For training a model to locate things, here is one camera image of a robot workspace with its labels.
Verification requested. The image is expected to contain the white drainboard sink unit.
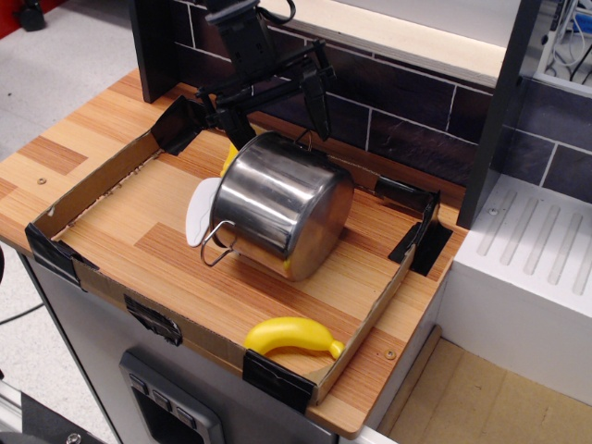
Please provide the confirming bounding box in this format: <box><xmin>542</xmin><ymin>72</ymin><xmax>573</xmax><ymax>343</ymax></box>
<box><xmin>438</xmin><ymin>175</ymin><xmax>591</xmax><ymax>403</ymax></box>

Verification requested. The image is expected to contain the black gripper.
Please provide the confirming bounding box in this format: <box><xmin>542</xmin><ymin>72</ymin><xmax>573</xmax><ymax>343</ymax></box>
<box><xmin>196</xmin><ymin>13</ymin><xmax>335</xmax><ymax>150</ymax></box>

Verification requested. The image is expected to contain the stainless steel pot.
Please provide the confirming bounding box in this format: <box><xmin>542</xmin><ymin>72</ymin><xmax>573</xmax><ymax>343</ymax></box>
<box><xmin>203</xmin><ymin>131</ymin><xmax>354</xmax><ymax>281</ymax></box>

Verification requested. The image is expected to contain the grey oven control panel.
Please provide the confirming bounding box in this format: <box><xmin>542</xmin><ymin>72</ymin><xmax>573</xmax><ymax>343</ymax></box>
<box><xmin>119</xmin><ymin>351</ymin><xmax>225</xmax><ymax>443</ymax></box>

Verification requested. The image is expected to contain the dark right shelf post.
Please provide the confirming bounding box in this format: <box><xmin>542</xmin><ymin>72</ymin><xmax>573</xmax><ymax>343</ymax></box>
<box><xmin>457</xmin><ymin>1</ymin><xmax>541</xmax><ymax>228</ymax></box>

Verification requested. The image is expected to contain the yellow toy banana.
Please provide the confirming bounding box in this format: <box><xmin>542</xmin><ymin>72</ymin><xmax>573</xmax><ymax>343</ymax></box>
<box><xmin>243</xmin><ymin>316</ymin><xmax>345</xmax><ymax>360</ymax></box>

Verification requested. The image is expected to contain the dark shelf post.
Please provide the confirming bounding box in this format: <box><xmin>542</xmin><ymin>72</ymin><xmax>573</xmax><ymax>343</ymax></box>
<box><xmin>129</xmin><ymin>0</ymin><xmax>179</xmax><ymax>104</ymax></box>
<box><xmin>457</xmin><ymin>1</ymin><xmax>541</xmax><ymax>228</ymax></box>

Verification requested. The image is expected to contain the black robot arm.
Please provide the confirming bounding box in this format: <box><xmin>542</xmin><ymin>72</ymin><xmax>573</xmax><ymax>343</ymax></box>
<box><xmin>196</xmin><ymin>1</ymin><xmax>336</xmax><ymax>149</ymax></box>

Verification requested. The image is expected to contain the dark left shelf post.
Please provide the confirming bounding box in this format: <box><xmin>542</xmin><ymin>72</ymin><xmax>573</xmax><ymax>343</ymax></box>
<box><xmin>129</xmin><ymin>0</ymin><xmax>179</xmax><ymax>104</ymax></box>

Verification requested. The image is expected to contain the cardboard fence with black tape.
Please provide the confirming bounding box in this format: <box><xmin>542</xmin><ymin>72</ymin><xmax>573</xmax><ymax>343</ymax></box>
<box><xmin>25</xmin><ymin>98</ymin><xmax>455</xmax><ymax>412</ymax></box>

